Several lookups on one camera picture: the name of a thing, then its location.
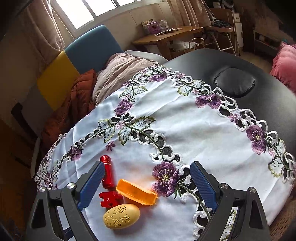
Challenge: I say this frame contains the red cylinder case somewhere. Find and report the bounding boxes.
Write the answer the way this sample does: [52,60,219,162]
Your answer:
[99,155,116,189]

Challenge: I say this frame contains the dark low shelf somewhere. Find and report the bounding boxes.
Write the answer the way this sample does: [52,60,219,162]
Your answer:
[253,29,282,51]

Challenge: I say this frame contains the yellow oval carved case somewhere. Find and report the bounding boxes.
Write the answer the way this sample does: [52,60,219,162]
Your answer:
[103,203,141,230]

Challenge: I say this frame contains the metal folding stand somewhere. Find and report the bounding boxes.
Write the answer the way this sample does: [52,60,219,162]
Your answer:
[205,20,234,56]

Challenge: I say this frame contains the papers on desk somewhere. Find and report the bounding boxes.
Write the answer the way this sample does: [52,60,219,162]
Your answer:
[154,28,183,36]

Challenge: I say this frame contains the black face hole cushion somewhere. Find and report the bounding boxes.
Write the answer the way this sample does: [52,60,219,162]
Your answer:
[213,68,256,98]

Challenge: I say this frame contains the rust brown quilt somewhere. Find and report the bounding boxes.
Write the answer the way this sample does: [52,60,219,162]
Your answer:
[43,69,97,144]

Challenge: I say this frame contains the purple box on desk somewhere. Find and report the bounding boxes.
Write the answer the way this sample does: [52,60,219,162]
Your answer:
[142,20,168,35]

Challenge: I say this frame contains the pale pink duvet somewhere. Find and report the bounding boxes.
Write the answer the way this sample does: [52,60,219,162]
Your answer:
[92,53,162,105]

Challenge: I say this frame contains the beige curtain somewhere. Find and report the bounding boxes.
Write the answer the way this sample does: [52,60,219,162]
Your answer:
[166,0,212,27]
[5,0,65,54]

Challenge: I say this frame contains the wooden desk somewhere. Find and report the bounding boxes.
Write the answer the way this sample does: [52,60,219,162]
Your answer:
[132,26,204,59]

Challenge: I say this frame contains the white cabinet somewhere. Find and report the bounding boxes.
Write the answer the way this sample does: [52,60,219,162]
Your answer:
[232,13,244,49]

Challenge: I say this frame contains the grey mattress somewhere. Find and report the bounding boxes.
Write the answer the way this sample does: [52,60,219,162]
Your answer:
[125,50,168,64]

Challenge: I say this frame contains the pink cloth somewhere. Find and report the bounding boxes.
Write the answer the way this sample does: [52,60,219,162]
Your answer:
[269,43,296,93]

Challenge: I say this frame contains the white bag with handles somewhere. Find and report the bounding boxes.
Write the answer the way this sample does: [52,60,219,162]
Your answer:
[170,38,205,52]

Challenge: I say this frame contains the blue and yellow headboard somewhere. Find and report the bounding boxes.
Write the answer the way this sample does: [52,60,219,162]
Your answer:
[21,25,124,116]

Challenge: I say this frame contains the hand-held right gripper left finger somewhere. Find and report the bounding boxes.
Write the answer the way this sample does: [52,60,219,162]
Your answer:
[25,160,106,241]

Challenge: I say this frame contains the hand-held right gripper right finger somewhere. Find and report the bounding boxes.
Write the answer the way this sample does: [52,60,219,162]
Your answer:
[190,161,271,241]

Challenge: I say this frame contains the window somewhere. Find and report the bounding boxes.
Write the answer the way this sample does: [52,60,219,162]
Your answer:
[50,0,167,29]

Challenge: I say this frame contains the orange plastic box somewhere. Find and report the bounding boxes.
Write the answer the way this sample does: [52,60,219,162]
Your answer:
[116,178,158,206]

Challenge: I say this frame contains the white embroidered floral tablecloth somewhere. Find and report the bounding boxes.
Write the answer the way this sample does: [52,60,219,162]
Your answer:
[35,64,296,241]

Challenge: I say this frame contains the black massage table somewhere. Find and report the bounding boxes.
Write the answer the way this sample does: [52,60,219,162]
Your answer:
[165,48,296,153]

